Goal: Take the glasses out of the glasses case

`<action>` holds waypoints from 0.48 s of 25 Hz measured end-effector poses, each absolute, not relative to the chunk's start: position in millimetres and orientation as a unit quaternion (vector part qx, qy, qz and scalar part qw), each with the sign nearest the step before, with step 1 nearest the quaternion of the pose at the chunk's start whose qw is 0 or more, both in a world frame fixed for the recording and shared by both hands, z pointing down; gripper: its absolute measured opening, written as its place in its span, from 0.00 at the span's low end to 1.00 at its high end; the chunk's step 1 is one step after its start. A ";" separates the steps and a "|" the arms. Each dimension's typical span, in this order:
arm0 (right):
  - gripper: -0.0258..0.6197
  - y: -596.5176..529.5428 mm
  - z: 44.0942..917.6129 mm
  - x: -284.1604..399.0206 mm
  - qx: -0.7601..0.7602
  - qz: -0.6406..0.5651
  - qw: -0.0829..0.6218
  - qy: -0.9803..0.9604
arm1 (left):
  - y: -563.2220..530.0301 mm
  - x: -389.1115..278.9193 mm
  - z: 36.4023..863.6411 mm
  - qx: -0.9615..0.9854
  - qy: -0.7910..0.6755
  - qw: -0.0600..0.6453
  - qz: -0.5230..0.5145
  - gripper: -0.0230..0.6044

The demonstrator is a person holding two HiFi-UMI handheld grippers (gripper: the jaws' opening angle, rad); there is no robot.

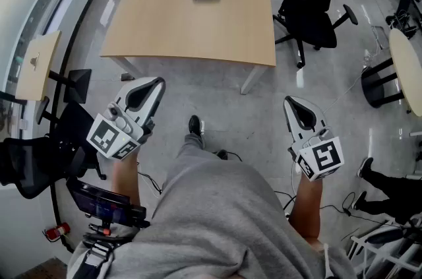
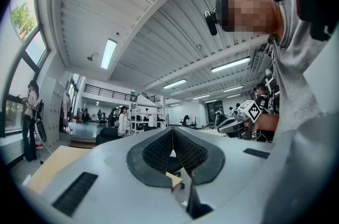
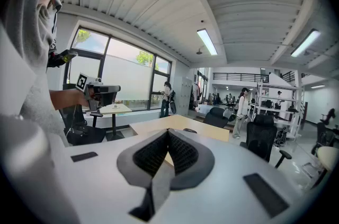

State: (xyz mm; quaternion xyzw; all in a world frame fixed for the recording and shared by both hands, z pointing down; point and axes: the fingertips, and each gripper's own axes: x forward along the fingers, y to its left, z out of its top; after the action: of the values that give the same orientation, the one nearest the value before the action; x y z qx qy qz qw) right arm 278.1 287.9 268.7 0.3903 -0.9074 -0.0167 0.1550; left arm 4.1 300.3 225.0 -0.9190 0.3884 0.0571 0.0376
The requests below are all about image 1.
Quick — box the person's right forearm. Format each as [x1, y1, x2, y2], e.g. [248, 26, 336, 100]
[288, 177, 323, 244]

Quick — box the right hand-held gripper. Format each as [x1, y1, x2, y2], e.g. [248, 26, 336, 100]
[283, 95, 346, 182]

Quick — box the black office chair with armrests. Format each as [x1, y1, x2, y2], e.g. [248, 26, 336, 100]
[272, 0, 359, 69]

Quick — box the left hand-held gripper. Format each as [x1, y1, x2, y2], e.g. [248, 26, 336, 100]
[86, 76, 166, 160]

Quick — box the white metal shelf rack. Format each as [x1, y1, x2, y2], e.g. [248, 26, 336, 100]
[346, 214, 422, 279]

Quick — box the grey chest harness strap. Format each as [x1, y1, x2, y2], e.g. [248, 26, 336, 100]
[78, 239, 115, 279]

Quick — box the person's grey trouser leg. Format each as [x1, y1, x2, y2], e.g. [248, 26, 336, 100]
[171, 134, 225, 175]

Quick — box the small wooden side table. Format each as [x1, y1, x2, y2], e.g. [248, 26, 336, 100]
[15, 30, 92, 104]

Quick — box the black mesh-back office chair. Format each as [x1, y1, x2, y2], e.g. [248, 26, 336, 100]
[0, 101, 107, 200]

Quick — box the person's left forearm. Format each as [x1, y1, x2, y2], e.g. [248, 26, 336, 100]
[111, 151, 141, 197]

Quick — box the black chest-mounted screen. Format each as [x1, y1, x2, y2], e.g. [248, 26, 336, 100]
[65, 176, 148, 229]

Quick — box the black chest mount red button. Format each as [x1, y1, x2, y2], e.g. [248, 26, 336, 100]
[82, 220, 133, 244]

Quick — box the white floor cable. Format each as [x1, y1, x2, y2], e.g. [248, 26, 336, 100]
[322, 63, 369, 114]

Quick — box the black swivel chair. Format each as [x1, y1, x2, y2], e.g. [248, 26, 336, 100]
[384, 0, 422, 40]

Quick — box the long black floor cable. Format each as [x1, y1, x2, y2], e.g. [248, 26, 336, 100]
[274, 189, 394, 228]

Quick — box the red fire extinguisher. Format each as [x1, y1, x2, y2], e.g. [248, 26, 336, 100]
[42, 222, 71, 243]

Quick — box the person's grey sweatshirt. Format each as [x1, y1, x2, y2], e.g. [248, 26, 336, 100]
[65, 158, 357, 279]

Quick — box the white table leg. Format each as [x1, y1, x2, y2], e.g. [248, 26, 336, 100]
[111, 56, 136, 80]
[239, 65, 268, 96]

